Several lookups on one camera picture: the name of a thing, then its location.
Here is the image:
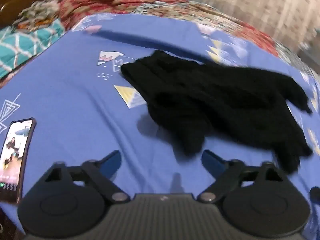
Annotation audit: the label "black pants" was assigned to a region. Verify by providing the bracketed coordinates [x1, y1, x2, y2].
[121, 50, 312, 174]

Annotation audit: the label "blue patterned bedsheet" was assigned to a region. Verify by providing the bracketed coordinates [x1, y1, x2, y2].
[0, 13, 320, 234]

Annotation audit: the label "smartphone with lit screen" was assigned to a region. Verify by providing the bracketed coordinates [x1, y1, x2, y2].
[0, 118, 36, 205]

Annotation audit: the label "teal white patterned quilt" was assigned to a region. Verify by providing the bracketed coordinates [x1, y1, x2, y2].
[1, 19, 65, 78]

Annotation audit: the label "red floral blanket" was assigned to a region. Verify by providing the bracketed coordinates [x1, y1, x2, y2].
[56, 0, 278, 56]

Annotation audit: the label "crumpled floral cloth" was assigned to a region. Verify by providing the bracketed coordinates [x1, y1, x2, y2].
[11, 0, 60, 33]

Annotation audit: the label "beige patterned curtain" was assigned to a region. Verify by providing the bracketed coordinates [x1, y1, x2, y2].
[193, 0, 319, 50]

